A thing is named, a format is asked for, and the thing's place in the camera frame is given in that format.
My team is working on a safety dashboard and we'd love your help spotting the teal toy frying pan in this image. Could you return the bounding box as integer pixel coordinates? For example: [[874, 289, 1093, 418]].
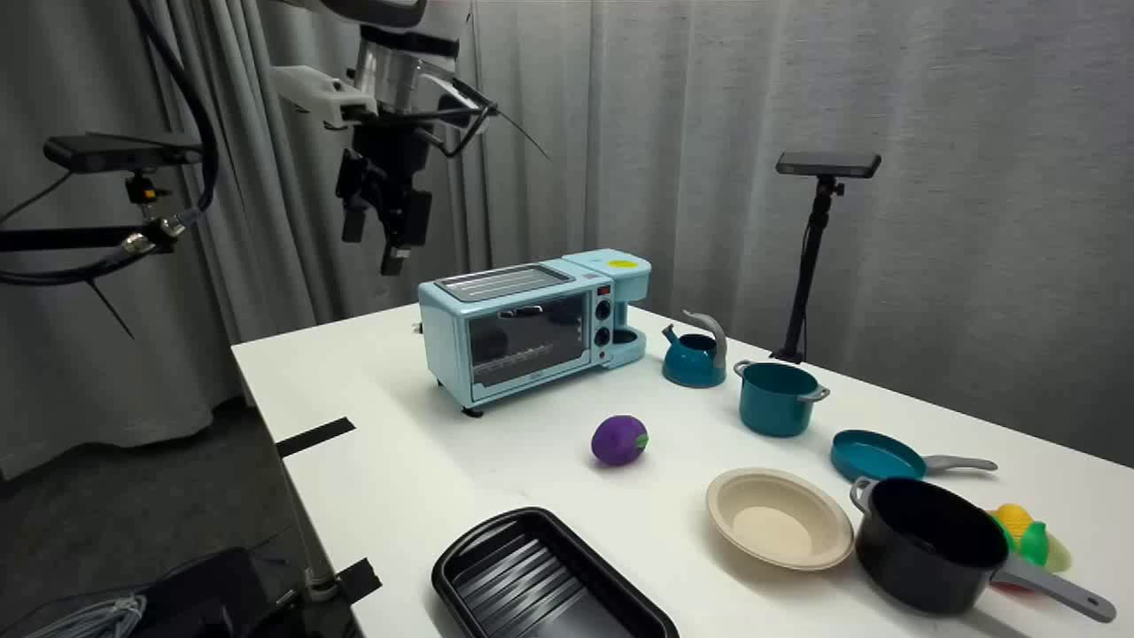
[[828, 426, 1002, 487]]

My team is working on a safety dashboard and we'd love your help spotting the purple plushie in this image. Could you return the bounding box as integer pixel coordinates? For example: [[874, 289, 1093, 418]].
[[587, 411, 652, 471]]

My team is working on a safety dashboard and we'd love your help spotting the black boom mount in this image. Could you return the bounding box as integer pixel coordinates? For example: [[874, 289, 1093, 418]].
[[0, 170, 190, 257]]

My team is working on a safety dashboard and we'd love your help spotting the black robot cable hose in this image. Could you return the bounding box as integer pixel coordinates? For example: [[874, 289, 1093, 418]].
[[0, 0, 226, 289]]

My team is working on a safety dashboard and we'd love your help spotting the black tripod stand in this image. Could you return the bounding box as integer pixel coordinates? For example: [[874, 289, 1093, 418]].
[[769, 175, 849, 365]]

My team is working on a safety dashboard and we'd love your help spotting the black camera on tripod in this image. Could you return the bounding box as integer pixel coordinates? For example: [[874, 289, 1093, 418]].
[[774, 149, 885, 184]]

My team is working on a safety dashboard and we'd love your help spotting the black baking tray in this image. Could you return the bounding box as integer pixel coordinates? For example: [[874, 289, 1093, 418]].
[[428, 504, 684, 638]]

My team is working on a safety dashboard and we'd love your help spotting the black camera on boom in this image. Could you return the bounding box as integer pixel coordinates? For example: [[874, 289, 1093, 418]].
[[41, 130, 205, 176]]

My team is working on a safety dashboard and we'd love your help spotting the black tape strip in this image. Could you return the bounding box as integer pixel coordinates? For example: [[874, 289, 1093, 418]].
[[274, 413, 358, 461], [298, 558, 383, 618]]

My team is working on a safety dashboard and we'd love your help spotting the teal toy kettle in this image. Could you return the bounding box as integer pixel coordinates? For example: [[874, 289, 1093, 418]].
[[659, 309, 731, 389]]

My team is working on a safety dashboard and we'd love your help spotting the white bowl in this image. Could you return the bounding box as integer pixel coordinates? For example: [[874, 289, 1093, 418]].
[[704, 465, 858, 573]]

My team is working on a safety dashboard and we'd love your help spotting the black pot grey handle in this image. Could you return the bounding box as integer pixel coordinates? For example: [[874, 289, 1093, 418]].
[[847, 476, 1121, 628]]

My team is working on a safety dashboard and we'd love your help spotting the yellow green toy food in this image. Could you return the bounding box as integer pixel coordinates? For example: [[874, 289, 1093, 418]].
[[987, 501, 1076, 576]]

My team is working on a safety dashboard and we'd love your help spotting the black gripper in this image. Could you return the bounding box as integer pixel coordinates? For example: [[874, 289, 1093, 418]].
[[333, 110, 441, 280]]

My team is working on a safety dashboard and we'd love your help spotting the light blue toaster oven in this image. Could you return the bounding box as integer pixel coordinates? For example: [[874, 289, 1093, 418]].
[[415, 244, 656, 418]]

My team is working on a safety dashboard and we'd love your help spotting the teal toy pot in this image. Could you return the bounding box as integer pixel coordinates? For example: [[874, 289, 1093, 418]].
[[732, 358, 832, 441]]

